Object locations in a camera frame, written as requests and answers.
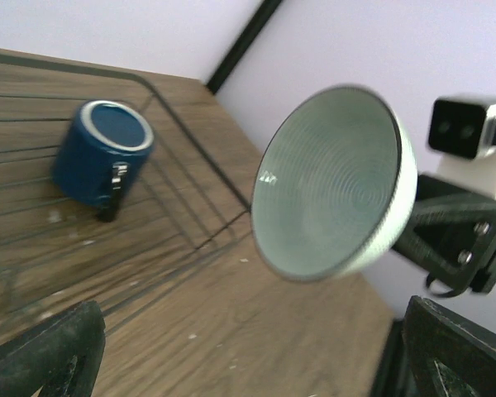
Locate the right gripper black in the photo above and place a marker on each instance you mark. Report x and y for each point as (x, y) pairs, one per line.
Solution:
(451, 234)

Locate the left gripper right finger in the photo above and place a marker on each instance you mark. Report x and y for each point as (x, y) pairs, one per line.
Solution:
(449, 355)

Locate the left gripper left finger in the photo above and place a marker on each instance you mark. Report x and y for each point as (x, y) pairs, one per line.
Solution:
(61, 356)

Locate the black wire dish rack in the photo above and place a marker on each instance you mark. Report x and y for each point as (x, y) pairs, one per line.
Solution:
(180, 215)

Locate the light green patterned bowl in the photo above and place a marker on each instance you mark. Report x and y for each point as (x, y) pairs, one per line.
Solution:
(335, 187)

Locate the dark blue ceramic mug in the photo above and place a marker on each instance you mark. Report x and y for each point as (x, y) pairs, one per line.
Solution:
(102, 154)

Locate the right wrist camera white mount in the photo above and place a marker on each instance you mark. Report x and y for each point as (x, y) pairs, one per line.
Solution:
(463, 130)

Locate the black aluminium frame rail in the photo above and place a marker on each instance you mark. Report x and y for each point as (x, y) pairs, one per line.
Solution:
(256, 24)

